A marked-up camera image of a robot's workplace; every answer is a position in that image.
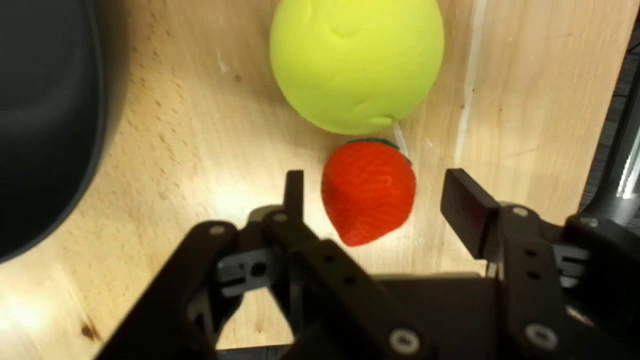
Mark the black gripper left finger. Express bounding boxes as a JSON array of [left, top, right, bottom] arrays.
[[97, 167, 436, 360]]

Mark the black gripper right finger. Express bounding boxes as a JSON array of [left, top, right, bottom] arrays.
[[440, 166, 640, 360]]

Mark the red toy strawberry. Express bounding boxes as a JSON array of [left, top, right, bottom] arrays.
[[321, 138, 418, 247]]

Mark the yellow-green round toy fruit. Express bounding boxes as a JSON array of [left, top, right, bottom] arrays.
[[268, 0, 446, 138]]

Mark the black plastic bowl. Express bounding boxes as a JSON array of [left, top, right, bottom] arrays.
[[0, 0, 113, 266]]

